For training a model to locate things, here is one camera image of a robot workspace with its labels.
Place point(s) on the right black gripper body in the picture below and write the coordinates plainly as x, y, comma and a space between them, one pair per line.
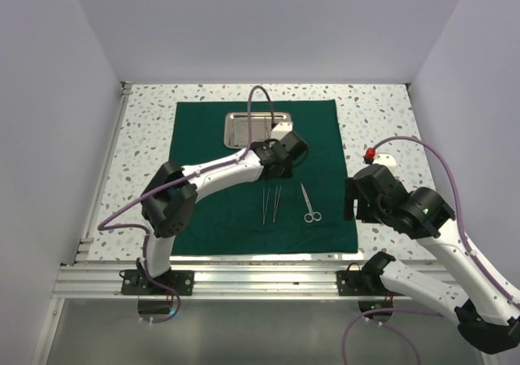
369, 210

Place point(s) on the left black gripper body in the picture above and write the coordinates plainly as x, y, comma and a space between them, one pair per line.
286, 171

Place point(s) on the steel tweezers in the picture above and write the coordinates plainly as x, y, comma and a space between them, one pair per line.
265, 203
276, 204

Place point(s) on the steel surgical scissors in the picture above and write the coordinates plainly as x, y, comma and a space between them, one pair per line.
311, 215

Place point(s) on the dark green surgical cloth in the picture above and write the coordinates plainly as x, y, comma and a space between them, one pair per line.
229, 222

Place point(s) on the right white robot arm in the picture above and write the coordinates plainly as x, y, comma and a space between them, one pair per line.
482, 304

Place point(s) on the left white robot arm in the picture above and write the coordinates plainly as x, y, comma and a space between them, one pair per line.
169, 200

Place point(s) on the stainless steel instrument tray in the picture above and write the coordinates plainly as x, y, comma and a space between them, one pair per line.
236, 128

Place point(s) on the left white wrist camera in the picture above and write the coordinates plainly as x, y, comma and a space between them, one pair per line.
281, 129

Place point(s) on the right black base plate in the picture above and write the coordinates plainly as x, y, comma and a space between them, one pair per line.
358, 283

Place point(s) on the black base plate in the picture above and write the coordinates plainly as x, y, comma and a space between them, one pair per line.
358, 283
136, 283

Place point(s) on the aluminium mounting rail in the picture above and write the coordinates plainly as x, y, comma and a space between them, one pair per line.
243, 310

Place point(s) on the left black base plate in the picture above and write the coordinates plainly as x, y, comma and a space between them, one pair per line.
136, 283

